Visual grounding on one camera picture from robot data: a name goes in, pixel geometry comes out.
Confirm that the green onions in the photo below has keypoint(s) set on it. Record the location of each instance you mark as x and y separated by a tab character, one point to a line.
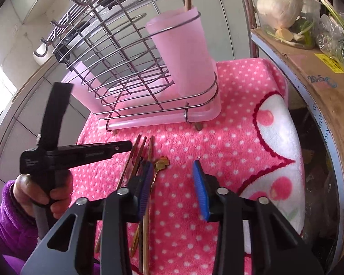
332	8

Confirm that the plastic bag of greens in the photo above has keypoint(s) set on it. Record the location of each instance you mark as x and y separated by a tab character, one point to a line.
338	48

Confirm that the clear plastic container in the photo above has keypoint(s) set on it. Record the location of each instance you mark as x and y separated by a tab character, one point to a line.
309	11

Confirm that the pink polka dot towel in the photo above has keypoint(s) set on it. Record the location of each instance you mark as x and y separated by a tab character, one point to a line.
218	137

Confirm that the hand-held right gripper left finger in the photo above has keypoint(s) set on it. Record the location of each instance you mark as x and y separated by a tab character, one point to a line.
144	187

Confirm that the ginger piece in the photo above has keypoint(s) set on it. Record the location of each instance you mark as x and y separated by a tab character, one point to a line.
284	34

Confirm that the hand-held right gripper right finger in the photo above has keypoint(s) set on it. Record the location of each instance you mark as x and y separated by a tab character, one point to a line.
200	187

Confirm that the person's left hand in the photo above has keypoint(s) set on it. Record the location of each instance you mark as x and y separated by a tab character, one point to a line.
25	190

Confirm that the pink plastic cup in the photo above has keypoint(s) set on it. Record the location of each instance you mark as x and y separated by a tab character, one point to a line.
177	51

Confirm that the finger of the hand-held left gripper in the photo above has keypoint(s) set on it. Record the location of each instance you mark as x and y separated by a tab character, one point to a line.
103	150

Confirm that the person's left forearm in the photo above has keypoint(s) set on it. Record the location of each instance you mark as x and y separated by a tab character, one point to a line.
5	229

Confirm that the pink plastic drip tray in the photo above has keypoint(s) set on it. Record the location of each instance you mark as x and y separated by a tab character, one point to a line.
160	120

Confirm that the napa cabbage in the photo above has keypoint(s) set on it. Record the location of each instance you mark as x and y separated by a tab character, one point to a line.
278	5

